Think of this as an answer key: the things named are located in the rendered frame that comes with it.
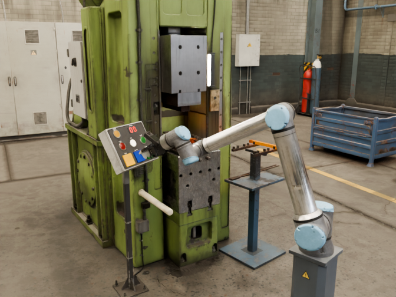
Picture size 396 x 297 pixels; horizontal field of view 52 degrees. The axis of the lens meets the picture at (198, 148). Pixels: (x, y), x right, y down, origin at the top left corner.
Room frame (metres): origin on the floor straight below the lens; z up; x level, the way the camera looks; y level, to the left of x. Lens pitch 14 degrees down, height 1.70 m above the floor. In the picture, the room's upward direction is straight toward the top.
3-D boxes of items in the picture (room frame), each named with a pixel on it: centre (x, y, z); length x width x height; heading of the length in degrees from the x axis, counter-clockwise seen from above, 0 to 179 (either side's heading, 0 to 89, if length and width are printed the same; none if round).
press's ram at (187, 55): (3.13, 0.14, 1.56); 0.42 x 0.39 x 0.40; 33
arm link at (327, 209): (2.02, -0.65, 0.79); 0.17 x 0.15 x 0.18; 154
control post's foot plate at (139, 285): (2.56, 0.49, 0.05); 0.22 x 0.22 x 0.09; 33
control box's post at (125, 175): (2.56, 0.48, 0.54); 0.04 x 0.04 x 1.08; 33
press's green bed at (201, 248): (3.15, 0.14, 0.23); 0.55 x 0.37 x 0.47; 33
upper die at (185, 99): (3.11, 0.18, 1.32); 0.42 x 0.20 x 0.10; 33
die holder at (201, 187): (3.15, 0.14, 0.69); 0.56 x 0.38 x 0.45; 33
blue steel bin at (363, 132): (6.25, -2.49, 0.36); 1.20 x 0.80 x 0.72; 32
